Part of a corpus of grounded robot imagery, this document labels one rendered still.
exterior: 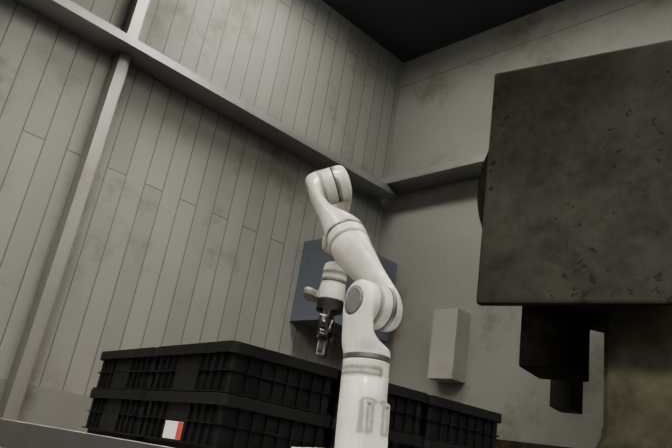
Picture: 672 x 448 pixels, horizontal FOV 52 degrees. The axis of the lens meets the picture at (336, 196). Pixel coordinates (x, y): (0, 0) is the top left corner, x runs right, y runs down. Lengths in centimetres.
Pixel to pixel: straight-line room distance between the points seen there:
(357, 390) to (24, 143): 346
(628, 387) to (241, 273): 288
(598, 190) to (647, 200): 21
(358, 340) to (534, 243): 198
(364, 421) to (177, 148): 386
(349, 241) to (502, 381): 366
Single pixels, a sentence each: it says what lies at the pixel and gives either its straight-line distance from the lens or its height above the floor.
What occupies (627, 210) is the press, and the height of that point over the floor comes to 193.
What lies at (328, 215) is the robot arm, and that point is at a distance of 157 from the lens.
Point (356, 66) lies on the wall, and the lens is 647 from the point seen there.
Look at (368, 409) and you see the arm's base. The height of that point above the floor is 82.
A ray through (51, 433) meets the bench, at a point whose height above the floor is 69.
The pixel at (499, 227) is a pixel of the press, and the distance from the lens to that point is 332.
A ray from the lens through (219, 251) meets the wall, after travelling 503.
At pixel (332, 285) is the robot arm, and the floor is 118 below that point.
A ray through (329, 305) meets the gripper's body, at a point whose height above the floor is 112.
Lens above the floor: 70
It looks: 22 degrees up
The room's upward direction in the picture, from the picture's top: 10 degrees clockwise
